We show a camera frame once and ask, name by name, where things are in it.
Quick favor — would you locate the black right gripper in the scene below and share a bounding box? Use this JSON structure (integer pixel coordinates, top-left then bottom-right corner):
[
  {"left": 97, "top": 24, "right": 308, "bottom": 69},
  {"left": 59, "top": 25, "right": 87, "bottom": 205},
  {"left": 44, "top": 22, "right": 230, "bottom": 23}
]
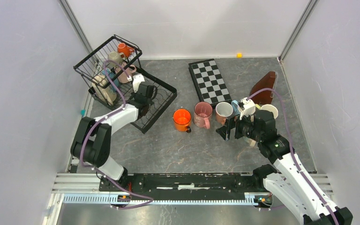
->
[{"left": 215, "top": 108, "right": 263, "bottom": 142}]

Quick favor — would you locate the salmon pink mug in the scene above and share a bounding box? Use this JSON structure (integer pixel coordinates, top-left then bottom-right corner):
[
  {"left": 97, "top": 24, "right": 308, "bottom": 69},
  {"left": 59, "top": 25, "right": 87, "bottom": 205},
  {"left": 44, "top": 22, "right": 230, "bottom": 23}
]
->
[{"left": 215, "top": 102, "right": 233, "bottom": 125}]

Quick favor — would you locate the light blue mug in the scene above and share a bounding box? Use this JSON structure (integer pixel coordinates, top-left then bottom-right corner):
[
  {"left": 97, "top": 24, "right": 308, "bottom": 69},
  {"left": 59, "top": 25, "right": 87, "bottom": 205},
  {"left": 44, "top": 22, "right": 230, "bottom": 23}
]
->
[{"left": 231, "top": 100, "right": 240, "bottom": 116}]

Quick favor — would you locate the pink floral mug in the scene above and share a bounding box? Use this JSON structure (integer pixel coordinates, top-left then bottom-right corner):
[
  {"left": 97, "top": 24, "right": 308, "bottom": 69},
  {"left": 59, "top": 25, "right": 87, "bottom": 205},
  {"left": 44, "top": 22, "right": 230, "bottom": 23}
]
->
[{"left": 194, "top": 102, "right": 213, "bottom": 129}]

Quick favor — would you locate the yellow mug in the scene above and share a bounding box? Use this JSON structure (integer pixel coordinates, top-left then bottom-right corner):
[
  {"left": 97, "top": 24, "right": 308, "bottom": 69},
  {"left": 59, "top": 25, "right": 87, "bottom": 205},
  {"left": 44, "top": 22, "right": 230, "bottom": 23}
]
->
[{"left": 260, "top": 104, "right": 278, "bottom": 119}]

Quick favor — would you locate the orange cup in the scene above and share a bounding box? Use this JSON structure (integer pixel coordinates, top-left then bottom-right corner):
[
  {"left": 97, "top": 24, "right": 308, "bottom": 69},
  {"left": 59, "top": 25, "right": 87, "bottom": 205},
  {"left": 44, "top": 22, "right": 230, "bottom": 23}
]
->
[{"left": 172, "top": 109, "right": 192, "bottom": 133}]

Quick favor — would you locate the tan tall cup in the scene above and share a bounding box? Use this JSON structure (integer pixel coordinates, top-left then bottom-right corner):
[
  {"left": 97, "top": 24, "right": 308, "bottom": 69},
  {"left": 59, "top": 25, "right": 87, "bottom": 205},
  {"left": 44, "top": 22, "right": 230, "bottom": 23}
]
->
[{"left": 244, "top": 138, "right": 256, "bottom": 147}]

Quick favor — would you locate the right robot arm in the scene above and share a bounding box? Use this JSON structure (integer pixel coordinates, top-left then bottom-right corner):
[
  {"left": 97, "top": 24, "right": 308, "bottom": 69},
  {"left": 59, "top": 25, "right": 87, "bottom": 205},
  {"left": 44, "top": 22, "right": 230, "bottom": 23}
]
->
[{"left": 216, "top": 110, "right": 353, "bottom": 225}]

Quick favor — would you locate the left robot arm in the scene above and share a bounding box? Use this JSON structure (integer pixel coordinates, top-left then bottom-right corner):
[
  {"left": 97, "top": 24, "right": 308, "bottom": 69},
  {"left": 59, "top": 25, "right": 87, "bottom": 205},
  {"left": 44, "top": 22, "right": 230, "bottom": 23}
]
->
[{"left": 70, "top": 82, "right": 158, "bottom": 191}]

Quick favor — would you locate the black dish rack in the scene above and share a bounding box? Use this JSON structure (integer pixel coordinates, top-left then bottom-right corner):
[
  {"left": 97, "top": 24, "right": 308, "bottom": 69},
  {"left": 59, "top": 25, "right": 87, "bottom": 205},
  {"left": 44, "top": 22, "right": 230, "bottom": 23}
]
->
[{"left": 89, "top": 67, "right": 177, "bottom": 134}]

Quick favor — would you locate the pale pink mug in rack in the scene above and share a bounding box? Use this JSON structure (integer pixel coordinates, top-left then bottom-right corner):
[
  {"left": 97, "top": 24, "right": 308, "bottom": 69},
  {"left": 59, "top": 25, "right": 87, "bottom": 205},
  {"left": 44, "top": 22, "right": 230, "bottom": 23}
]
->
[{"left": 115, "top": 64, "right": 137, "bottom": 83}]

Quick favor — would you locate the blue cup in rack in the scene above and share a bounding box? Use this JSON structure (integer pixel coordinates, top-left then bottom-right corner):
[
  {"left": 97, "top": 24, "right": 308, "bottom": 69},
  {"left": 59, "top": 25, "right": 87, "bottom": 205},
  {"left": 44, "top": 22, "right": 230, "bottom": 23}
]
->
[{"left": 101, "top": 68, "right": 120, "bottom": 88}]

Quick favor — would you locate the cream mug in rack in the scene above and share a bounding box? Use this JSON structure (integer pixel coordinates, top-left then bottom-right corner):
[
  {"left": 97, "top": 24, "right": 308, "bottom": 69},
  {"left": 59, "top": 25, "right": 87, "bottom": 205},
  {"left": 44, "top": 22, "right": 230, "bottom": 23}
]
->
[{"left": 92, "top": 75, "right": 117, "bottom": 106}]

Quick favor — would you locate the black white chessboard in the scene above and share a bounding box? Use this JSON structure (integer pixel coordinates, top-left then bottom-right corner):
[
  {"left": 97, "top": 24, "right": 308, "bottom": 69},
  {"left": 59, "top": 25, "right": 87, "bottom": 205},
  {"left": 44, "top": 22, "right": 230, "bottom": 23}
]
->
[{"left": 188, "top": 59, "right": 232, "bottom": 108}]

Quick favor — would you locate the brown wedge object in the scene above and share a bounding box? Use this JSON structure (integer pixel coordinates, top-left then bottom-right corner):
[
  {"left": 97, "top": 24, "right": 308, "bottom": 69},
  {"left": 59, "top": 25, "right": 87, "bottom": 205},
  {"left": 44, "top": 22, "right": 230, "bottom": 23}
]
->
[{"left": 249, "top": 71, "right": 278, "bottom": 105}]

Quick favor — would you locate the orange mug in basket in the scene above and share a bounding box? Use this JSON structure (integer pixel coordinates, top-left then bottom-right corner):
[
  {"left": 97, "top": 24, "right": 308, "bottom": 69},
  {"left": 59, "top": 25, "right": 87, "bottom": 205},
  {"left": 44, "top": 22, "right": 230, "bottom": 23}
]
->
[{"left": 117, "top": 43, "right": 135, "bottom": 58}]

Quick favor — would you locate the beige mug in basket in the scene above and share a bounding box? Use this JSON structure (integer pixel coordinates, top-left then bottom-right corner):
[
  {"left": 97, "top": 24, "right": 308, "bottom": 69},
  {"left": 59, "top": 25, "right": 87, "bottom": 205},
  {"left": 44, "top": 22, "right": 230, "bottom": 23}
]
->
[{"left": 108, "top": 51, "right": 126, "bottom": 64}]

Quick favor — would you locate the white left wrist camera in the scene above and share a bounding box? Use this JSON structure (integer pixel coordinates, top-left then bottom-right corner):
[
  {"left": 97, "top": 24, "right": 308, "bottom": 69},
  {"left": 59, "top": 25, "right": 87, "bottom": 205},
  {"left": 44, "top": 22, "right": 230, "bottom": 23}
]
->
[{"left": 132, "top": 74, "right": 145, "bottom": 92}]

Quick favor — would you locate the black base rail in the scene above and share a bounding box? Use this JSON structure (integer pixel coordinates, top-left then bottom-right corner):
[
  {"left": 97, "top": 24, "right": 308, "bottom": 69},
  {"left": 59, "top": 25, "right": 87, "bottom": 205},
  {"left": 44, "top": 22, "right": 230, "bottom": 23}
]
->
[{"left": 99, "top": 172, "right": 273, "bottom": 202}]

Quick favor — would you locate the black wire basket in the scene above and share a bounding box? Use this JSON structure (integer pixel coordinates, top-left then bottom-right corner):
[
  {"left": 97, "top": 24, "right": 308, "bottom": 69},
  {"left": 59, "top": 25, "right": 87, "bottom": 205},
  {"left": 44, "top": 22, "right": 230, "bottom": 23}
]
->
[{"left": 73, "top": 34, "right": 143, "bottom": 87}]

